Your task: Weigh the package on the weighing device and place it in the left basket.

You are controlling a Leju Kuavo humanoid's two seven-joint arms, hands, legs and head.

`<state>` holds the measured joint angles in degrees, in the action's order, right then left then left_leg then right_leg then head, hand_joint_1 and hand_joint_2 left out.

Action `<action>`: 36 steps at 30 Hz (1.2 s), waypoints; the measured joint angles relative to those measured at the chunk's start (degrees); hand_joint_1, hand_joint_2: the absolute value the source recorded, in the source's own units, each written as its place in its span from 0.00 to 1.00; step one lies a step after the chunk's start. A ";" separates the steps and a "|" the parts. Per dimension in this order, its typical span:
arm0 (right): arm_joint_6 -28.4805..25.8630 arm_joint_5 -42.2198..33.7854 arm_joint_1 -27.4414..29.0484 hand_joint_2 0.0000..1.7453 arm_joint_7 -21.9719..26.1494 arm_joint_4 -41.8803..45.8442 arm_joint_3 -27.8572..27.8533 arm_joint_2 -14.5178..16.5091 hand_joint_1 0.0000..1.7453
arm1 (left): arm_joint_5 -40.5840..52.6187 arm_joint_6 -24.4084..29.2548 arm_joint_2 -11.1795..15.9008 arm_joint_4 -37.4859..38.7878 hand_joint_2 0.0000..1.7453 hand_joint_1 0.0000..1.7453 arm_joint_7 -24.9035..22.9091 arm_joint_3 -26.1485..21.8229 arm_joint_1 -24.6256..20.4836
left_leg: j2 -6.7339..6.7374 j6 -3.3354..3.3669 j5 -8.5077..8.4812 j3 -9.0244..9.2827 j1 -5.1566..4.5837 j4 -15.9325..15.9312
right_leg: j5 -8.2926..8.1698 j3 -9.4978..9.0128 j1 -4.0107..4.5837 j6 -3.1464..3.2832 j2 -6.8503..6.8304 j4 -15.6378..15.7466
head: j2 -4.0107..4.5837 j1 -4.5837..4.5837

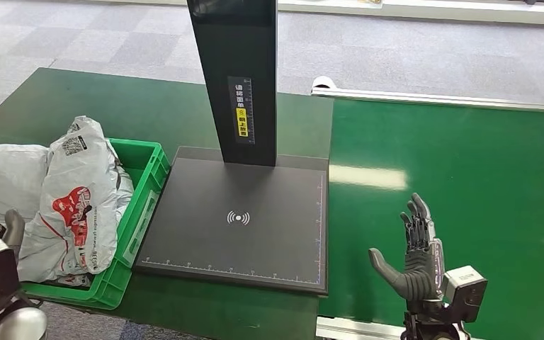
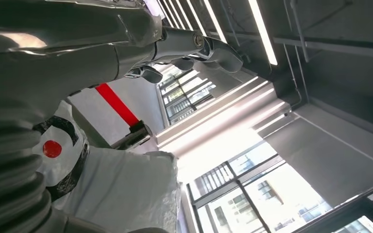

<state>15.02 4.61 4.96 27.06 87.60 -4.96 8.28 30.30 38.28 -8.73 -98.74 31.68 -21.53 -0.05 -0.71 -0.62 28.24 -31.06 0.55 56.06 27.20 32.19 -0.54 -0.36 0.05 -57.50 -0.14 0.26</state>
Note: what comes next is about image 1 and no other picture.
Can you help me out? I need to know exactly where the black scale column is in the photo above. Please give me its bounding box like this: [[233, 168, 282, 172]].
[[186, 0, 278, 167]]

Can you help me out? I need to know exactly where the large white courier bag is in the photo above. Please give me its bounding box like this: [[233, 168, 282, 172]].
[[0, 142, 51, 225]]

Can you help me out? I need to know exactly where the green conveyor belt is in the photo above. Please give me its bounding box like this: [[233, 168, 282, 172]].
[[319, 98, 544, 340]]

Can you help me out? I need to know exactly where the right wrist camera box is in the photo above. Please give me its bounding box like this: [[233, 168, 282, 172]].
[[442, 265, 488, 324]]

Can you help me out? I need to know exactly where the white window ledge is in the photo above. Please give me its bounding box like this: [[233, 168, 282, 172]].
[[276, 0, 544, 27]]

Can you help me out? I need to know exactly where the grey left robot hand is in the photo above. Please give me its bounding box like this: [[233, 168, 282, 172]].
[[3, 208, 26, 262]]

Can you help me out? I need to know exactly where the short aluminium conveyor rail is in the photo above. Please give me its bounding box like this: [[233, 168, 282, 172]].
[[315, 317, 484, 340]]

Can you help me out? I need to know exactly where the white conveyor roller cap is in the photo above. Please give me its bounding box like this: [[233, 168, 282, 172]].
[[312, 76, 338, 91]]

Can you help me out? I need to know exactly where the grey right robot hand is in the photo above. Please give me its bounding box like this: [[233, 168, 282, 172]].
[[368, 192, 446, 304]]

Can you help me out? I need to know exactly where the dark grey scale platform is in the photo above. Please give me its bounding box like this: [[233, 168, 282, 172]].
[[133, 146, 330, 297]]

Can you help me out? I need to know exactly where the column label with yellow patch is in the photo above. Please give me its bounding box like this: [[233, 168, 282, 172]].
[[227, 76, 256, 145]]

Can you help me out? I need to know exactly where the small white courier bag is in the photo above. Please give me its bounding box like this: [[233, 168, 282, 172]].
[[113, 161, 135, 213]]

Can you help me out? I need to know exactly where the green plastic basket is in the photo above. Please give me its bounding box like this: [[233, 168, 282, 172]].
[[21, 137, 171, 311]]

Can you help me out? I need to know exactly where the long aluminium conveyor rail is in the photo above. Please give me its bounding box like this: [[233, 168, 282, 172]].
[[310, 86, 544, 113]]

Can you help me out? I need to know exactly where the white courier bag with QR code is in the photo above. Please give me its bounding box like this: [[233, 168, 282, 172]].
[[17, 116, 135, 283]]

